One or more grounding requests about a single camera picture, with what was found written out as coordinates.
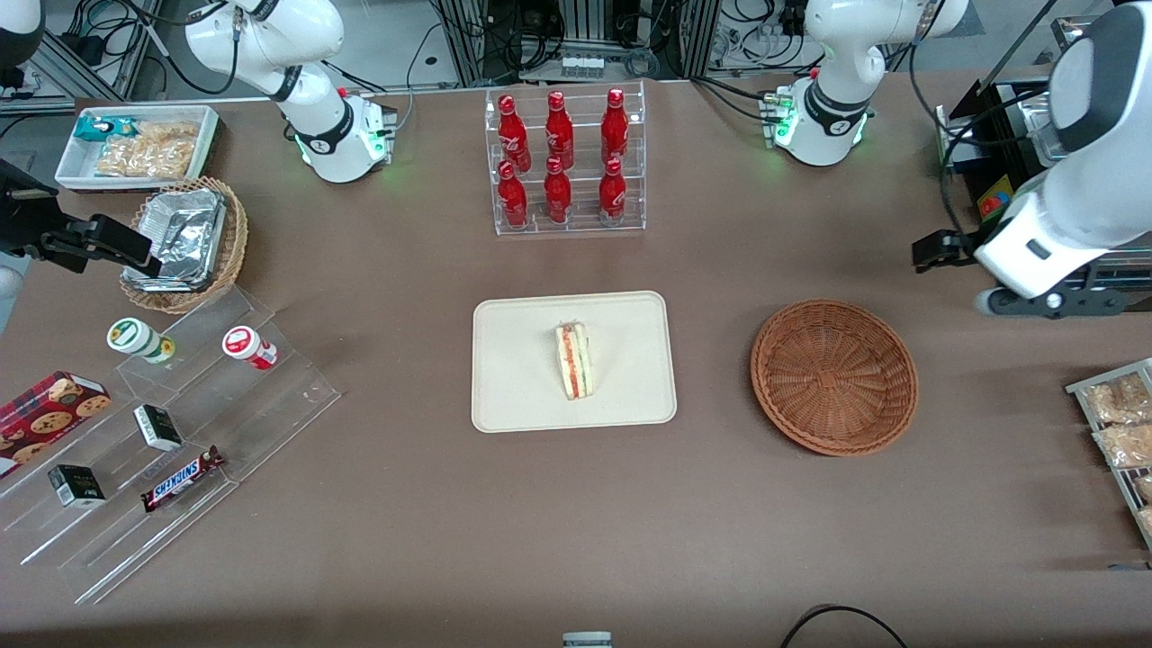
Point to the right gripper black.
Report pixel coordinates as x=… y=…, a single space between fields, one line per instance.
x=20 y=227

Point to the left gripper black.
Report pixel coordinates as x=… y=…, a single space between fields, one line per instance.
x=940 y=248

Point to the triangle sandwich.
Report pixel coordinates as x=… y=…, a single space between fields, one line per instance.
x=573 y=360

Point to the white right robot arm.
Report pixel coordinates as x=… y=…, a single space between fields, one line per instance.
x=319 y=126

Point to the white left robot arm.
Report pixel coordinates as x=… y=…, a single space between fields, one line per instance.
x=1080 y=225

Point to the tan wicker basket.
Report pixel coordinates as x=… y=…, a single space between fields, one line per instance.
x=229 y=243

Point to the brown round wicker basket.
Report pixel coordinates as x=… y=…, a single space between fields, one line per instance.
x=832 y=378

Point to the cream plastic tray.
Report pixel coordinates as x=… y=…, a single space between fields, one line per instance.
x=513 y=378

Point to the aluminium foil container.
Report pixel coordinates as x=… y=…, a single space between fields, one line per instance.
x=184 y=234

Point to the white rectangular snack bin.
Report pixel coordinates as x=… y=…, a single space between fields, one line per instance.
x=72 y=171

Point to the white snack rack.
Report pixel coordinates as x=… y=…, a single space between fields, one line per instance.
x=1075 y=389

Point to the clear bag of crackers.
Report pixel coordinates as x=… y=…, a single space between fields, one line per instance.
x=171 y=135
x=144 y=160

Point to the white bottle green cap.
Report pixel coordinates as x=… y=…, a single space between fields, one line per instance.
x=135 y=337

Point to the teal snack packet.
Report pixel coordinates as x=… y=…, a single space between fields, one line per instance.
x=101 y=129

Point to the clear bag of fried snacks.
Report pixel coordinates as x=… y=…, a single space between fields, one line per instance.
x=1125 y=445
x=1116 y=400
x=1147 y=520
x=1144 y=488

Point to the black food warmer machine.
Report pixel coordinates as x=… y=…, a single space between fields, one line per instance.
x=994 y=200

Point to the white bottle red cap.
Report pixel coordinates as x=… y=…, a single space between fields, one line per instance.
x=247 y=346

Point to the red cookie box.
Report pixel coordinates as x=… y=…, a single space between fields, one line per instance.
x=45 y=418

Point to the small black box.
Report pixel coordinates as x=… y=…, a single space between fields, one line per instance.
x=158 y=428
x=76 y=486

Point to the clear acrylic stepped stand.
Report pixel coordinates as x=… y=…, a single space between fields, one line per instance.
x=270 y=405

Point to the Snickers chocolate bar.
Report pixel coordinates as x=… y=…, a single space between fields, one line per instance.
x=180 y=480

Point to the red cola bottle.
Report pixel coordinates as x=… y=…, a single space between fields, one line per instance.
x=558 y=196
x=559 y=133
x=612 y=194
x=513 y=135
x=615 y=130
x=513 y=200

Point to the clear acrylic bottle rack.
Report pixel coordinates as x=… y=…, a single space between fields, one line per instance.
x=585 y=220

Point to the white power strip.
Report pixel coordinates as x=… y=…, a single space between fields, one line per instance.
x=582 y=66

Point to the small grey device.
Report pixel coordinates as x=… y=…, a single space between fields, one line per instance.
x=587 y=640

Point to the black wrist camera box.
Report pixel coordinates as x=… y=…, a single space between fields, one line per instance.
x=931 y=254

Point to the aluminium frame rack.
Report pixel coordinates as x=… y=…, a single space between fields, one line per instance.
x=468 y=36

